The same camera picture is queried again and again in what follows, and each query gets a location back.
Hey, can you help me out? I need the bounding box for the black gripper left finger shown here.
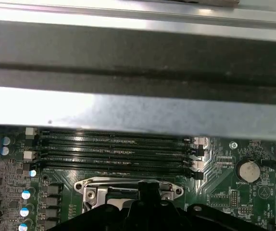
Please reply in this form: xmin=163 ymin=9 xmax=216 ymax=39
xmin=47 ymin=180 xmax=150 ymax=231

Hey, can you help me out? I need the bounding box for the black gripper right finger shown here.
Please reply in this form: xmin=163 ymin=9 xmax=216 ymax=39
xmin=149 ymin=180 xmax=268 ymax=231

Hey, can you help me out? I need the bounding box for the metal wire locking lever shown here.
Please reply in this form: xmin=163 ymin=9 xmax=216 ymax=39
xmin=83 ymin=177 xmax=142 ymax=190

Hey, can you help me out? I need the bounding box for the CPU socket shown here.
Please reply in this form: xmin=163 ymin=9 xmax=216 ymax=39
xmin=74 ymin=177 xmax=186 ymax=212

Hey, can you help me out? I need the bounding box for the black RAM slot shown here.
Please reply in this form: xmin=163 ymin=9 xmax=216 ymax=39
xmin=22 ymin=150 xmax=205 ymax=169
xmin=26 ymin=138 xmax=206 ymax=158
xmin=25 ymin=127 xmax=210 ymax=146
xmin=24 ymin=162 xmax=203 ymax=180

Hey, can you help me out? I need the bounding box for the green motherboard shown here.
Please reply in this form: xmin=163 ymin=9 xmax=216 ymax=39
xmin=0 ymin=125 xmax=276 ymax=231

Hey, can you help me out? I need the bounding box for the black pin header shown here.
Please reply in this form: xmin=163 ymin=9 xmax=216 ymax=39
xmin=230 ymin=190 xmax=239 ymax=207

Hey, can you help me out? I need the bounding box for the grey square inductor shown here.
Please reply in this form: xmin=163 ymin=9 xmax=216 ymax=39
xmin=47 ymin=184 xmax=64 ymax=194
xmin=45 ymin=196 xmax=63 ymax=207
xmin=40 ymin=220 xmax=61 ymax=231
xmin=41 ymin=208 xmax=62 ymax=218

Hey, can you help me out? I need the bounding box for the silver coin battery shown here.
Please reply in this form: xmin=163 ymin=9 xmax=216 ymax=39
xmin=238 ymin=160 xmax=261 ymax=183

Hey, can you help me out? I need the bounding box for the black grey PC case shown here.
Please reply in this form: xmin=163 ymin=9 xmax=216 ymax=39
xmin=0 ymin=0 xmax=276 ymax=231

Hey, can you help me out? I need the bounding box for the black connector with red wires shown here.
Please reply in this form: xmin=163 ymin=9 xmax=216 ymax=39
xmin=260 ymin=158 xmax=276 ymax=170

